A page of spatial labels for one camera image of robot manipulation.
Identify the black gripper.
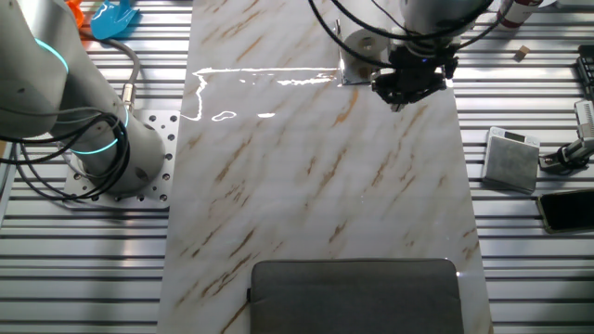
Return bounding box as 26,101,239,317
370,45,459,112

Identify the white toilet paper roll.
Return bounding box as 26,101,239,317
343,28,394,66

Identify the red and white can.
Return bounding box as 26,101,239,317
496,0,544,30

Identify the black keyboard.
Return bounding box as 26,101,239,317
576,45,594,101

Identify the black smartphone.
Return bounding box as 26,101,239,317
536,187,594,235

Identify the grey fabric pad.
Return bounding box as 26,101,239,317
248,258,465,334

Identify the blue toy shovel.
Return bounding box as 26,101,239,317
90,0,140,41

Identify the orange toy shovel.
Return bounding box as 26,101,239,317
64,0,87,30

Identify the long gripper cable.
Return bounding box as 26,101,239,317
308,0,511,70

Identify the silver camera mount clamp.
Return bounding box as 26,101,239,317
537,136,594,176

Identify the silver depth camera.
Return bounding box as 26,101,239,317
574,98,594,140

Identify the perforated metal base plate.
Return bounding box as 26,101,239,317
62,109,181,211

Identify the grey base power cable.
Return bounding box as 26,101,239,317
78,32,143,115

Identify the black cable bundle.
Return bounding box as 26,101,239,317
0,109,133,203

